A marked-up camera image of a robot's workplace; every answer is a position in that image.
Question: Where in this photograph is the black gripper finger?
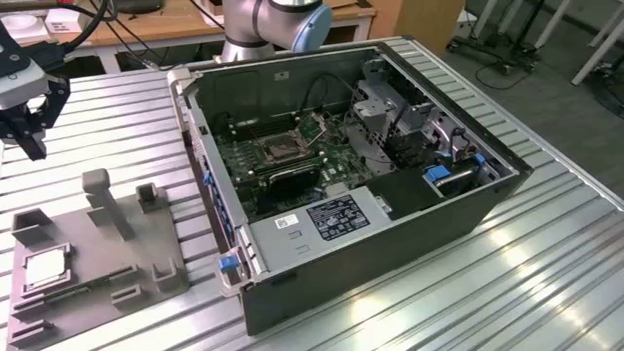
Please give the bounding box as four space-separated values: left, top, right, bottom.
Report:
21 77 70 162

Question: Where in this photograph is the silver CPU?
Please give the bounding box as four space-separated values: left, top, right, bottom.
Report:
23 252 70 290

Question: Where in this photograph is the black RAM slot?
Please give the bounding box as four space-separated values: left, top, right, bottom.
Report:
227 117 297 132
247 163 322 180
231 122 298 137
245 159 322 176

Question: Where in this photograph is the CPU socket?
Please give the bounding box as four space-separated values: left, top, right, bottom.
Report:
259 134 313 166

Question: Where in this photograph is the white box with round recess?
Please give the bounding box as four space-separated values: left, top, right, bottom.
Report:
0 14 47 42

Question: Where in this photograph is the white labelled box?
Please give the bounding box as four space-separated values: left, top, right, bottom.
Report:
45 9 93 36

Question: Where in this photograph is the grey parts rack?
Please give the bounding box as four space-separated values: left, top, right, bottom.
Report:
6 168 190 348

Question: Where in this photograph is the blue expansion card retainer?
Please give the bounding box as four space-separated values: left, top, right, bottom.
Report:
198 160 233 238

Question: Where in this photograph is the wooden desk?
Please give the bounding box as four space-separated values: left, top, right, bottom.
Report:
0 0 378 72

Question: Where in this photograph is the black monitor stand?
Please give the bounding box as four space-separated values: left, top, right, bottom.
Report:
114 0 165 15

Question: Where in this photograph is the white paper box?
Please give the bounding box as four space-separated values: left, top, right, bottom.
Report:
194 0 230 27

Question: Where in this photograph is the silver power supply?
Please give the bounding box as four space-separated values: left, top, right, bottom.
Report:
241 184 393 275

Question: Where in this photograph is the metal socket cover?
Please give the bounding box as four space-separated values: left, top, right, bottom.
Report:
293 120 327 148

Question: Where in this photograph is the green motherboard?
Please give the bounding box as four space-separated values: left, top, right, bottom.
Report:
213 111 371 224

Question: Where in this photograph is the grey metal drive cage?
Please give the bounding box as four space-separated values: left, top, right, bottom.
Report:
350 78 434 169

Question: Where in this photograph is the black PC case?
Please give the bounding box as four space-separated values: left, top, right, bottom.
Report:
166 39 533 336

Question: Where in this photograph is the black plastic shroud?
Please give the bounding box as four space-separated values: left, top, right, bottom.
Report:
363 170 445 220

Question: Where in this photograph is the disk bay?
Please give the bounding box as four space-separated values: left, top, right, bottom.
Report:
422 153 513 200

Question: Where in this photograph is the brown wooden cabinet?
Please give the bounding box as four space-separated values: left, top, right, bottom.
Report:
391 0 469 58

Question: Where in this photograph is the black wheeled stand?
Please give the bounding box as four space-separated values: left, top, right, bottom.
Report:
446 0 545 76

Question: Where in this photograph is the white table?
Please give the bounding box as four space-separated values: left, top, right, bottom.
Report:
569 0 624 87

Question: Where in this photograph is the pale grey camera box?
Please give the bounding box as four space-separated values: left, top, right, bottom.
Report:
0 62 49 110

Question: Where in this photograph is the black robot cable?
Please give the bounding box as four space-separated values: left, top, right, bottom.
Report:
59 0 110 52

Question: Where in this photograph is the black cable inside case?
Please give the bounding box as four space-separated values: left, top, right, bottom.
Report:
297 74 353 113

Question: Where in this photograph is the blue disk carrier handle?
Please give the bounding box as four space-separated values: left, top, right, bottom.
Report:
422 165 450 184

